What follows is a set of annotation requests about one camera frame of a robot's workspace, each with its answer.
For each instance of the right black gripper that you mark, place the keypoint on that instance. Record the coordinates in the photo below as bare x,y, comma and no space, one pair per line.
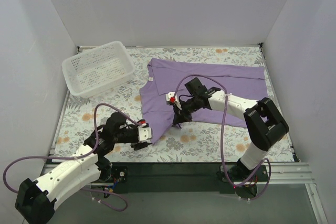
181,112

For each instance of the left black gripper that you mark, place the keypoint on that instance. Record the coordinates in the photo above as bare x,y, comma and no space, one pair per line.
140,144

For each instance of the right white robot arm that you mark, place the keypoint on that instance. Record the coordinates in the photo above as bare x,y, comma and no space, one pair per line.
265,124

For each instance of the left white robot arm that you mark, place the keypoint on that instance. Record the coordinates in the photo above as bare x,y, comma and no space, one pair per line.
37,200

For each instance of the white plastic basket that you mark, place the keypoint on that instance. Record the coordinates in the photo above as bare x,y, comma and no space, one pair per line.
98,69

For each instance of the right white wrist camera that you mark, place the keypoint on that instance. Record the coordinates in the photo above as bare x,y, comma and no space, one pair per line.
172,99

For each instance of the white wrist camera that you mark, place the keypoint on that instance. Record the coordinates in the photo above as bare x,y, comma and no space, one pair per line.
144,131
172,99

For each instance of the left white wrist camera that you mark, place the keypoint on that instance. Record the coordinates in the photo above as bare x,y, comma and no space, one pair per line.
144,131

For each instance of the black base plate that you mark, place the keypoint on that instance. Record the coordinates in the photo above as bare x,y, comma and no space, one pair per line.
166,177

